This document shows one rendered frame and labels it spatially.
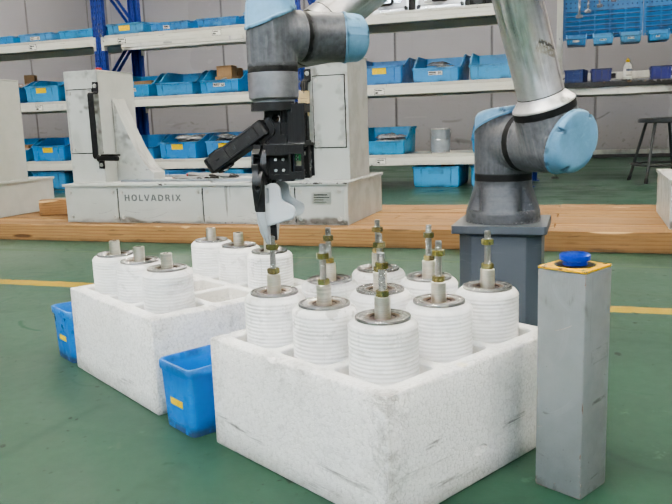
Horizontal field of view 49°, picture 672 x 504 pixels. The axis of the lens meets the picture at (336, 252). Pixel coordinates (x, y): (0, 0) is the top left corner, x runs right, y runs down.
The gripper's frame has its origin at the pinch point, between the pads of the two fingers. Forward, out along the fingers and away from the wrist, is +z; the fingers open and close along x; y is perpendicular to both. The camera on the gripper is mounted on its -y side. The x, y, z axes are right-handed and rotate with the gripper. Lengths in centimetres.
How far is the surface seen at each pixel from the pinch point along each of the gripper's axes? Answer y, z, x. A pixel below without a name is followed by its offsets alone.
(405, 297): 21.3, 10.1, 0.6
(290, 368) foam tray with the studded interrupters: 6.6, 17.0, -13.8
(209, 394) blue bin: -12.1, 27.6, 1.7
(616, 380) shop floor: 58, 35, 35
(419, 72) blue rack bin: -16, -52, 463
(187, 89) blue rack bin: -214, -49, 487
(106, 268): -44, 12, 28
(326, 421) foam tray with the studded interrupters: 12.4, 22.8, -18.0
